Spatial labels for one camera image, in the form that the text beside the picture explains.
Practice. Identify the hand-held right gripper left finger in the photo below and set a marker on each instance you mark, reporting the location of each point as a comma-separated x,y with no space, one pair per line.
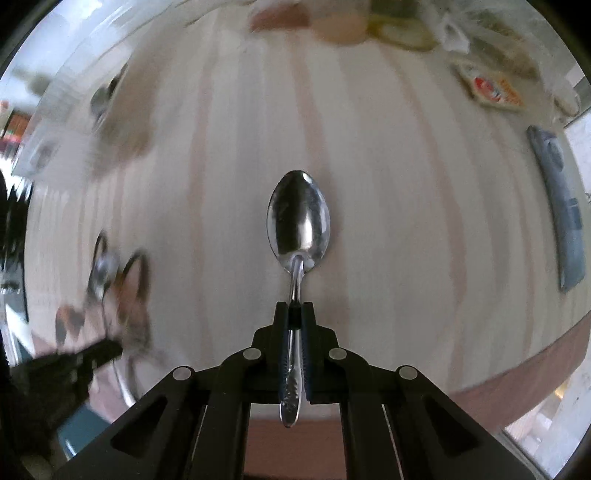
284,350

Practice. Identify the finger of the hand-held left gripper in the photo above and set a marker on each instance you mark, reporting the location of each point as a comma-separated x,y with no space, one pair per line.
99,350

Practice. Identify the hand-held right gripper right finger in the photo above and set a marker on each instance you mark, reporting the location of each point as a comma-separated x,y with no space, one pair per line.
308,355

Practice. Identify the clear plastic container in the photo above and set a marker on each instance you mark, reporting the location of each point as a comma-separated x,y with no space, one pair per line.
60,115

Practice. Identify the striped cat print tablecloth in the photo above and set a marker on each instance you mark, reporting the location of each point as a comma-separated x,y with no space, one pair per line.
415,230

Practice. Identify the blue smartphone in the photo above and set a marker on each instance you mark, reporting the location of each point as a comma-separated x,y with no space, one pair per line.
561,207

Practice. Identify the small printed card box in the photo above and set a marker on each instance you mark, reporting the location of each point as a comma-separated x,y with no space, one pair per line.
491,87

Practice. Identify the brown lid clear jar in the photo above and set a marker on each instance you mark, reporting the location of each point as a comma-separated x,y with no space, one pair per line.
339,27

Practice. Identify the pink packet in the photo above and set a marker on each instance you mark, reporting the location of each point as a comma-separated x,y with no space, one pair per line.
279,18

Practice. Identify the clear oil jug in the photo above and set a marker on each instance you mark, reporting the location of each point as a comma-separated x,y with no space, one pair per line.
401,34

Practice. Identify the clear plastic bag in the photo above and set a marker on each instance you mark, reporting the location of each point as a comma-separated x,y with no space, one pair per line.
498,37

